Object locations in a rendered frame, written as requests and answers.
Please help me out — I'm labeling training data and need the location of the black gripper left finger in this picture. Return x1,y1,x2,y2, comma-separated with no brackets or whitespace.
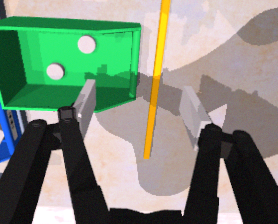
0,79,113,224

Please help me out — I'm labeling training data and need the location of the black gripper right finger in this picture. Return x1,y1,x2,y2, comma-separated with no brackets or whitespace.
179,86,278,224

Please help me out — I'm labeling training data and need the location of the blue open bin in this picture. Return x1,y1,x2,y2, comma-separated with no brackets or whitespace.
0,103,22,163

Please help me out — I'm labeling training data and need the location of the yellow bar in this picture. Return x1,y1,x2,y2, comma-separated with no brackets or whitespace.
143,0,170,159

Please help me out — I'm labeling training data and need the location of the grey metal shelf frame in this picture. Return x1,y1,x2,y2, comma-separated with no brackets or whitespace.
0,0,28,134

